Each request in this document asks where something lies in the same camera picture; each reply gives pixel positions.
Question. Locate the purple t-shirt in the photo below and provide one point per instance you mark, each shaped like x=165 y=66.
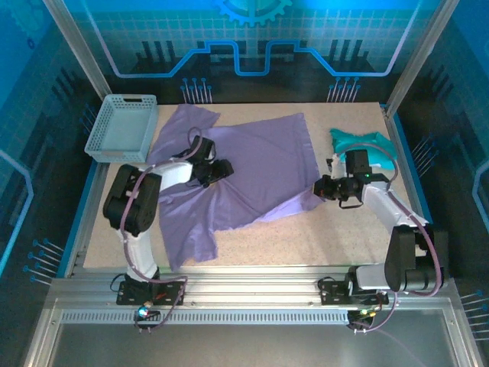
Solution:
x=260 y=164

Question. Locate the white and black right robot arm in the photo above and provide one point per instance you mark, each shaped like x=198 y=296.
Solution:
x=397 y=252

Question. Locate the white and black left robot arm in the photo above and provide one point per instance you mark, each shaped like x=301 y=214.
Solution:
x=130 y=199

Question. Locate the teal folded cloth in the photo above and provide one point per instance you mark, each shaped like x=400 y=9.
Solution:
x=344 y=137

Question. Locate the light blue perforated plastic basket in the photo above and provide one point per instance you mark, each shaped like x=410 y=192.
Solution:
x=118 y=130

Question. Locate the small status light board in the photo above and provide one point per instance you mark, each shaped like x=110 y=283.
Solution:
x=363 y=313
x=145 y=312

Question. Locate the grey metal front panel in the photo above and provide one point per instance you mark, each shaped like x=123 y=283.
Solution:
x=248 y=348

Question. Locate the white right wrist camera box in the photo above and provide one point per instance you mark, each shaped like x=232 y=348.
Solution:
x=338 y=166

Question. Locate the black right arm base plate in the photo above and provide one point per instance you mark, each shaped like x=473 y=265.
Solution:
x=328 y=294

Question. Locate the aluminium mounting rail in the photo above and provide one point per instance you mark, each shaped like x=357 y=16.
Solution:
x=248 y=286

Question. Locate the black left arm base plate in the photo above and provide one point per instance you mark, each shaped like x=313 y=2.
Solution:
x=170 y=286

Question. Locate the aluminium frame post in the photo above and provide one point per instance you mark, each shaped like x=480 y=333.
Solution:
x=418 y=57
x=79 y=49

